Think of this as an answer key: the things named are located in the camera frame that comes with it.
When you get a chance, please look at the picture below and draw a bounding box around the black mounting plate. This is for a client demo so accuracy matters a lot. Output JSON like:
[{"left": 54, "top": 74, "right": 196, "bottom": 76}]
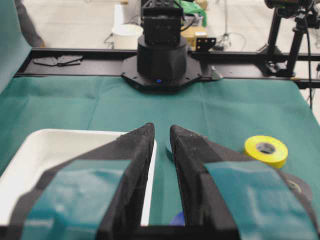
[{"left": 32, "top": 55, "right": 83, "bottom": 67}]

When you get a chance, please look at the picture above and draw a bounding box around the black tripod stand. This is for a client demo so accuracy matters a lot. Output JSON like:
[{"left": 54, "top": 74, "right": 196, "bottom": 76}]
[{"left": 257, "top": 0, "right": 320, "bottom": 78}]

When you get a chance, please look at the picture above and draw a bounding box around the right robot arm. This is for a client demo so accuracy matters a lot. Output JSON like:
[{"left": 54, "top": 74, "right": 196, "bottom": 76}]
[{"left": 121, "top": 0, "right": 203, "bottom": 90}]

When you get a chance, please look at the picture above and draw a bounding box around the blue tape roll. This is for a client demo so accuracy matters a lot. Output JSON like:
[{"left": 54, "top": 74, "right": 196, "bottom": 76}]
[{"left": 169, "top": 211, "right": 185, "bottom": 226}]

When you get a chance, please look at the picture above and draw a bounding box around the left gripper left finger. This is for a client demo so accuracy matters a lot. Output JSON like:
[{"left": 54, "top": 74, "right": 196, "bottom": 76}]
[{"left": 9, "top": 123, "right": 155, "bottom": 240}]

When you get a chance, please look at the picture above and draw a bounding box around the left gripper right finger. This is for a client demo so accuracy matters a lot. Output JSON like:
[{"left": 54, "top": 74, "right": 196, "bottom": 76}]
[{"left": 170, "top": 125, "right": 320, "bottom": 240}]

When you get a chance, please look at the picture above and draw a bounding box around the white plastic tray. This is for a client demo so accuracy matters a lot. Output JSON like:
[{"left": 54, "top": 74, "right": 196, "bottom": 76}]
[{"left": 0, "top": 128, "right": 158, "bottom": 227}]

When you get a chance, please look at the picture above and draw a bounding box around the yellow tape roll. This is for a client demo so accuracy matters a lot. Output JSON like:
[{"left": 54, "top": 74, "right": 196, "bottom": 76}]
[{"left": 244, "top": 135, "right": 289, "bottom": 168}]

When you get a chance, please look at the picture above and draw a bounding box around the green cloth bundle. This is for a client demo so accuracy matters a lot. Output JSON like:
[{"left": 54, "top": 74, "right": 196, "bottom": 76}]
[{"left": 177, "top": 0, "right": 207, "bottom": 27}]

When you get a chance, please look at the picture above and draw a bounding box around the cardboard box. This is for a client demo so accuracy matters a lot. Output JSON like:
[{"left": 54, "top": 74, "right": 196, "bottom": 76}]
[{"left": 181, "top": 26, "right": 208, "bottom": 47}]

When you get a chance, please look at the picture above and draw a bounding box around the black table frame rail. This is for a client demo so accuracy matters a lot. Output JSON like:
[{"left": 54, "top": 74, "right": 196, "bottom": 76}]
[{"left": 15, "top": 48, "right": 320, "bottom": 90}]

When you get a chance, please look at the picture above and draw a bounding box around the green tape roll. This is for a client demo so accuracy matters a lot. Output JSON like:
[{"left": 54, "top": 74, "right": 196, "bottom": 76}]
[{"left": 165, "top": 138, "right": 174, "bottom": 162}]

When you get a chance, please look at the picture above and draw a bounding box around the green table cloth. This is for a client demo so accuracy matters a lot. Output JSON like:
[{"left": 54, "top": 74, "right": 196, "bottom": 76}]
[{"left": 0, "top": 76, "right": 320, "bottom": 225}]

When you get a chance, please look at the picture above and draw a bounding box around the black tape roll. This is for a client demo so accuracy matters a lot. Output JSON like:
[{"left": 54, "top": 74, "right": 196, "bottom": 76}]
[{"left": 283, "top": 173, "right": 313, "bottom": 203}]

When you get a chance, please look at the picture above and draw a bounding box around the white bucket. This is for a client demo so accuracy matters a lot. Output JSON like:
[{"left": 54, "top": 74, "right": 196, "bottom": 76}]
[{"left": 111, "top": 24, "right": 143, "bottom": 50}]

